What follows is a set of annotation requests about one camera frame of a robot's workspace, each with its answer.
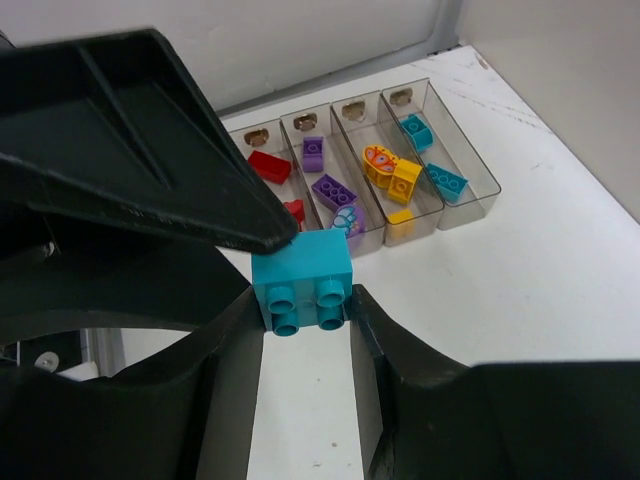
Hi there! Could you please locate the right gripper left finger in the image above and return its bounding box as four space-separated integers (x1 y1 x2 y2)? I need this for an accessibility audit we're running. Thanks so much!
1 290 264 479

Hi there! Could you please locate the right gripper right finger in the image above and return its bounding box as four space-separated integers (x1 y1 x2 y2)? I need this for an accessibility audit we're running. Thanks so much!
348 285 639 479

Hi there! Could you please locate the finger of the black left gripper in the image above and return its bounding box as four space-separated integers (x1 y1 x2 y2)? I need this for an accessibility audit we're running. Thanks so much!
1 202 249 344
1 28 298 254

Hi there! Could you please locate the red angled lego brick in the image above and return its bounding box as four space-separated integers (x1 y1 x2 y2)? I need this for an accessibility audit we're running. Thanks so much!
247 151 292 185

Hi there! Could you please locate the teal square lego brick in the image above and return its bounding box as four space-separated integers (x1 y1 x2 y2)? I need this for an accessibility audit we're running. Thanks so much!
251 229 353 337

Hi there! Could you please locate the small yellow lego brick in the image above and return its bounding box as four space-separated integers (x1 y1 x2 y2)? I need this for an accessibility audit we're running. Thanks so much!
387 208 414 240

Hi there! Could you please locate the purple slope lego brick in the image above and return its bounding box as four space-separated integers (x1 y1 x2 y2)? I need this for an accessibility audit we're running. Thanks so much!
302 136 324 173

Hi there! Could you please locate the purple paw lego brick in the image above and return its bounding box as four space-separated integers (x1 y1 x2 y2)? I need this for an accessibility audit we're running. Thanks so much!
330 204 366 255

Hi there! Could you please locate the yellow curved lego brick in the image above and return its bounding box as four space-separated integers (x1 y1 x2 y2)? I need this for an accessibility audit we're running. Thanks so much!
362 145 399 189

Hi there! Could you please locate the red curved lego brick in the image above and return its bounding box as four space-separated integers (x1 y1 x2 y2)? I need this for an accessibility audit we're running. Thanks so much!
283 199 306 232

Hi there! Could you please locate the teal wedge lego brick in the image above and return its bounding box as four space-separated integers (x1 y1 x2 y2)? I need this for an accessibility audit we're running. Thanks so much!
427 163 468 204

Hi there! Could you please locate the yellow striped lego brick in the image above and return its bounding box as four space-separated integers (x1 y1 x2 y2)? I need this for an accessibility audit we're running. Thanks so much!
387 159 422 205

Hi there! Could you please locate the clear bin nearest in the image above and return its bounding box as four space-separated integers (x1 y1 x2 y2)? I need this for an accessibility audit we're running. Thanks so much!
230 119 322 231

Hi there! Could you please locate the clear bin farthest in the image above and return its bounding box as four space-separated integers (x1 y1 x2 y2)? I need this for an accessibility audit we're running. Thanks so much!
382 78 501 230

